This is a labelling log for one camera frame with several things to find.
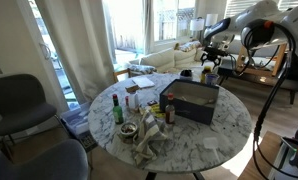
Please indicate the wooden side table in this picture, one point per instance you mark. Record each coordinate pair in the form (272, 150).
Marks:
(269, 146)

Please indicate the small red capped bottle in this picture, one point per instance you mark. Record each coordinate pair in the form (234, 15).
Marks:
(127, 101)

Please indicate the small bowl with snacks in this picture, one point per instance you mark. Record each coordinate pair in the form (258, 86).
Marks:
(128, 130)

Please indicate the black low bench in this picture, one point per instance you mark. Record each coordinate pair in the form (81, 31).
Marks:
(225, 71)

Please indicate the plastic storage bin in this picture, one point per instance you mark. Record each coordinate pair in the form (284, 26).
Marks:
(76, 120)

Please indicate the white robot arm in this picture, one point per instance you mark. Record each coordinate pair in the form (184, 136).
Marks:
(263, 14)

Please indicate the brown sauce bottle red cap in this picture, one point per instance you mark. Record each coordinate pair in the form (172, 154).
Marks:
(170, 110)

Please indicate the blue cardboard box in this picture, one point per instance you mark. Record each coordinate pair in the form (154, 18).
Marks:
(192, 100)

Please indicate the grey chair front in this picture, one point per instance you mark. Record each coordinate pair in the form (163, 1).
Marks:
(66, 160)

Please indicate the green glass bottle red cap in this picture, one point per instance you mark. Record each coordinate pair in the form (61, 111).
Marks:
(117, 110)

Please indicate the round marble table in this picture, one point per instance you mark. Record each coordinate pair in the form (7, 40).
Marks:
(183, 151)

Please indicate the striped grey cloth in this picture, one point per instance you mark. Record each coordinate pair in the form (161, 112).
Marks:
(149, 140)

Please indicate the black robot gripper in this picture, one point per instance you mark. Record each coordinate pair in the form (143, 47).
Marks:
(213, 54)

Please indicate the yellow packets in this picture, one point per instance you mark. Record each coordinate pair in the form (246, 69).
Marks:
(156, 111)

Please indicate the brown bottle yellow lid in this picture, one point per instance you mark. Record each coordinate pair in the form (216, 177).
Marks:
(206, 70)

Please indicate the beige curtain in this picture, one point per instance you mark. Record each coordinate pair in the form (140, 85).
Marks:
(78, 31)

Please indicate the white plastic bottle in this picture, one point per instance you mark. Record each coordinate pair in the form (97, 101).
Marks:
(133, 101)

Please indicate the small brown box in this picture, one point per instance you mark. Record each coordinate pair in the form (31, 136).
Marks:
(132, 88)

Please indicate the white sofa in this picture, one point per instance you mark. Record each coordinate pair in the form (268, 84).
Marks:
(172, 60)

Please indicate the blue rimmed cup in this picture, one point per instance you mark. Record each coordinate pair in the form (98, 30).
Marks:
(211, 79)

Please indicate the white notebook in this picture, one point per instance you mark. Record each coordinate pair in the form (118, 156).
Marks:
(143, 82)

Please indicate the wooden frame armchair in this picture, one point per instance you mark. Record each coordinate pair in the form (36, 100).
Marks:
(267, 66)

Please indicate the dark grey chair left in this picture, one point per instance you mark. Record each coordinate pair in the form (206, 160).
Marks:
(23, 104)

